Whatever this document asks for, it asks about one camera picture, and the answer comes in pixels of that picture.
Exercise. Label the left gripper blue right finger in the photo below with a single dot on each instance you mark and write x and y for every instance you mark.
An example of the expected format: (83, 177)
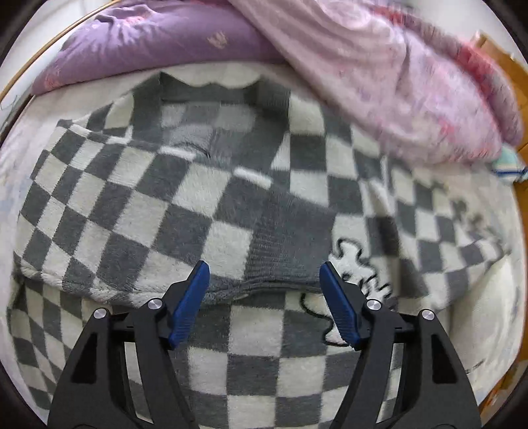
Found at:
(344, 301)

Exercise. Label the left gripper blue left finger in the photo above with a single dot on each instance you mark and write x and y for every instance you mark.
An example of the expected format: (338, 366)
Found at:
(183, 301)

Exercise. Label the grey white checkered cardigan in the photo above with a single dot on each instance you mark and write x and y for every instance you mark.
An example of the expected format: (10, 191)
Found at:
(231, 255)

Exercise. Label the cream white folded garment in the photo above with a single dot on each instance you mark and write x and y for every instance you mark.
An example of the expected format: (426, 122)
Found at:
(481, 331)

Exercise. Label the striped light pillow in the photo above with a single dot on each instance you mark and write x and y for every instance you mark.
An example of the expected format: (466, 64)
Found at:
(509, 167)

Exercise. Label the white floral bed sheet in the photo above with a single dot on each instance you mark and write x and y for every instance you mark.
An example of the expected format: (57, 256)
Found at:
(453, 206)

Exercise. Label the wooden headboard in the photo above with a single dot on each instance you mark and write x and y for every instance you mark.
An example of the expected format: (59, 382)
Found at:
(516, 73)

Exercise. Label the lower wooden ballet bar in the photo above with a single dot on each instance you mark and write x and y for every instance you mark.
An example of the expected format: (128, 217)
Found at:
(40, 38)

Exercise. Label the wooden bed frame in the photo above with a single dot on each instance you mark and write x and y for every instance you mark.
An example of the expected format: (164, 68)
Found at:
(498, 396)

